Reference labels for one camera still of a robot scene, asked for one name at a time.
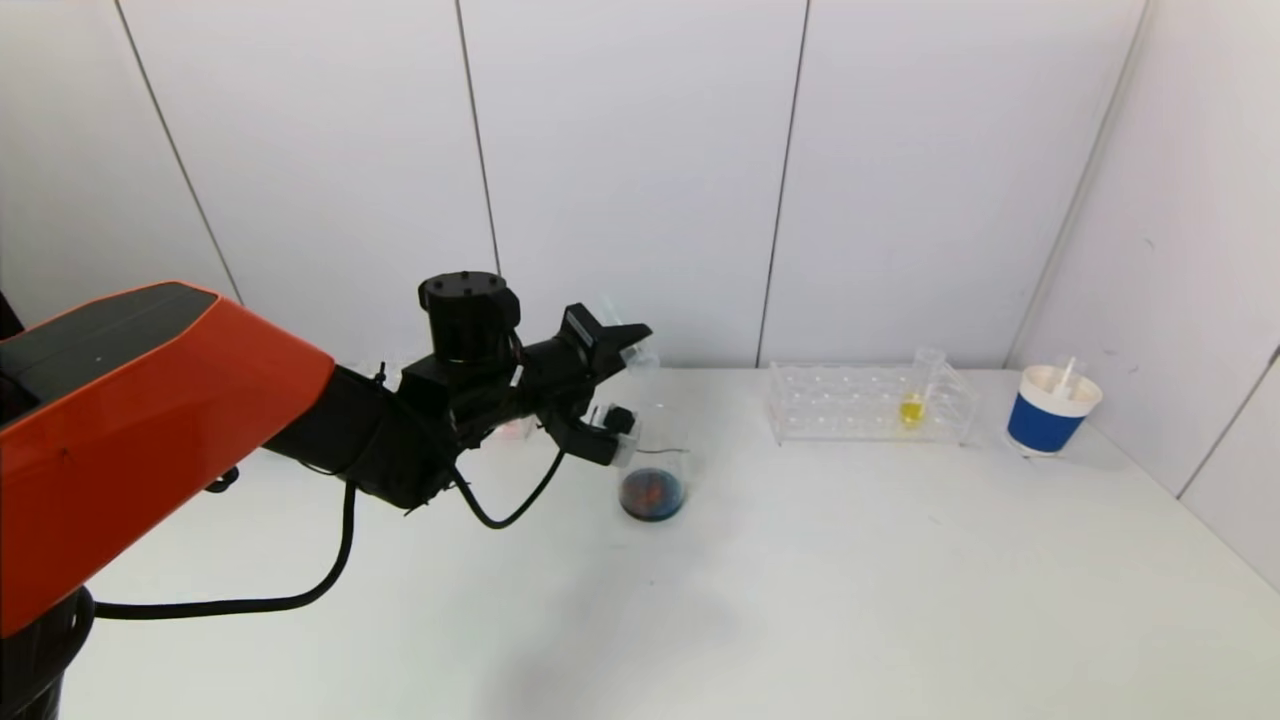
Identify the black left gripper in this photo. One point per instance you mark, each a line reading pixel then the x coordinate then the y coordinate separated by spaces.
pixel 583 330

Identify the test tube with blue pigment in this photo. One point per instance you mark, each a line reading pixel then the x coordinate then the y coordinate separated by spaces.
pixel 642 356

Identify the graduated clear plastic test tube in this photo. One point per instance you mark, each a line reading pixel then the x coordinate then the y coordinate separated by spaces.
pixel 1065 380

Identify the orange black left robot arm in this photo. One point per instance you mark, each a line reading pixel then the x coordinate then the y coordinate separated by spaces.
pixel 130 420

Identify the clear glass beaker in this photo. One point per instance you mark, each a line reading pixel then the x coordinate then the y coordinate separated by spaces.
pixel 652 495

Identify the test tube with yellow pigment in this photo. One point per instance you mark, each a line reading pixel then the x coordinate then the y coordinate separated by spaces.
pixel 911 410

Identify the blue white paper cup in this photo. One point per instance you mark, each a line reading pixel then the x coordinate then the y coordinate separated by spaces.
pixel 1045 425

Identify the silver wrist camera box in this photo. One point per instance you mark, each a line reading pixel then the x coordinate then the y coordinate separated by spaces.
pixel 627 448

